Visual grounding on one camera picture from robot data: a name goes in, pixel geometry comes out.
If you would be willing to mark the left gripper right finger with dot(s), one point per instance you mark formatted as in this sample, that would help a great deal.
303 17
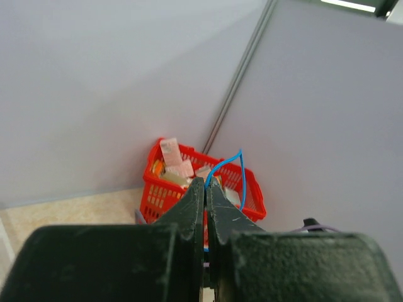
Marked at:
248 263

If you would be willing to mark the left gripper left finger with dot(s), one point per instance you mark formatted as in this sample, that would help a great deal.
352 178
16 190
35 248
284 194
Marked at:
160 261

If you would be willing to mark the pink box flat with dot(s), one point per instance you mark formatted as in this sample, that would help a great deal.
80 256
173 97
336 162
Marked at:
184 169

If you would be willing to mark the pink box upright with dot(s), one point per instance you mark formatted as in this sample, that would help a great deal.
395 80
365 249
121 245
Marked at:
170 151

